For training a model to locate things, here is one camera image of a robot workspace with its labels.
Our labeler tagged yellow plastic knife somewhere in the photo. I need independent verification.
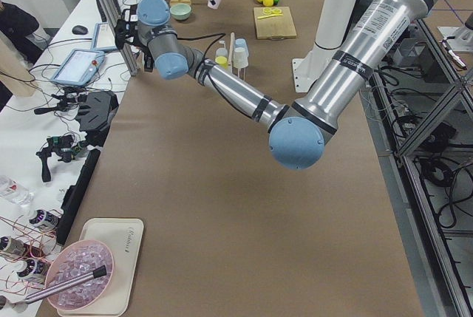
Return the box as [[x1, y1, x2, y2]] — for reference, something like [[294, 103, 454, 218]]
[[256, 14, 283, 20]]

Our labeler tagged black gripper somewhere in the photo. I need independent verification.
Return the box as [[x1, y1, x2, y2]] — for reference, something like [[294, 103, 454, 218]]
[[114, 8, 154, 72]]

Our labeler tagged person in black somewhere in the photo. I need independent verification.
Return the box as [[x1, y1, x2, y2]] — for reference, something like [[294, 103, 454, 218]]
[[1, 1, 42, 110]]

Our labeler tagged white wire cup holder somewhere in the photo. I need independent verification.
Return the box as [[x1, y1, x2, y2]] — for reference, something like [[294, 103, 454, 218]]
[[214, 33, 249, 80]]

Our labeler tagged white plastic cup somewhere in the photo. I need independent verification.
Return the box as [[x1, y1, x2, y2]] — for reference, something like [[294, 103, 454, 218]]
[[233, 47, 249, 69]]

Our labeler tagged light green bowl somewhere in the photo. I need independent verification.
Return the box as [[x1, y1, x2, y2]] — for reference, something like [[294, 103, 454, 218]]
[[170, 3, 192, 21]]

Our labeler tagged blue teach pendant far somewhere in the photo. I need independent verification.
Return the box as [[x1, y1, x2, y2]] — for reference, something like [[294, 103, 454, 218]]
[[91, 22, 118, 52]]

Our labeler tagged pink bowl with ice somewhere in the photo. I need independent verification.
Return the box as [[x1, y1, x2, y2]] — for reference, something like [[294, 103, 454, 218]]
[[46, 239, 114, 311]]

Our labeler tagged cream plastic tray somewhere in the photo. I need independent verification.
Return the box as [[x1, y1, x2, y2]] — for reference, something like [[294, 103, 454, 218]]
[[58, 218, 144, 316]]

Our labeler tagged wooden cutting board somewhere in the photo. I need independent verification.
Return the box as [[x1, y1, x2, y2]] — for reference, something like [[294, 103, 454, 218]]
[[253, 7, 297, 40]]

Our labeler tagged yellow plastic cup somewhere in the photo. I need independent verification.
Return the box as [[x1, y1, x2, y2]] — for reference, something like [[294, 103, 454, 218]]
[[214, 56, 228, 69]]

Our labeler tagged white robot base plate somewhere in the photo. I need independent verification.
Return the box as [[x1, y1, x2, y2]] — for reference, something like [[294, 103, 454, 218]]
[[291, 55, 324, 93]]

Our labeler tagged black computer mouse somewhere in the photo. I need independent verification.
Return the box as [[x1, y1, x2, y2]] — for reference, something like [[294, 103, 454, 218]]
[[72, 25, 89, 35]]

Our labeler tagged blue teach pendant near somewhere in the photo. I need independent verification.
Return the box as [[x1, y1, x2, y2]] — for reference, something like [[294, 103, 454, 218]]
[[50, 49, 105, 86]]

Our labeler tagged grey plastic cup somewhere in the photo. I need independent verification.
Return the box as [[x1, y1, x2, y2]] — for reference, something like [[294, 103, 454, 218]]
[[215, 47, 228, 58]]

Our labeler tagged blue teach pendant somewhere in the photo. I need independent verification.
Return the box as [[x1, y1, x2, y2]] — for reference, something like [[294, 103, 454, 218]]
[[50, 49, 105, 86], [91, 22, 118, 52]]

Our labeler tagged light blue plastic cup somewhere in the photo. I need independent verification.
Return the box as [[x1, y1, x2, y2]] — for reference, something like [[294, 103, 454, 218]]
[[234, 38, 248, 50]]

